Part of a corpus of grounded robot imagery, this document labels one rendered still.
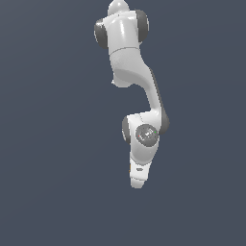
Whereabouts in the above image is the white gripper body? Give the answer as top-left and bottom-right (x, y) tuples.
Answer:
(129, 160), (154, 189)

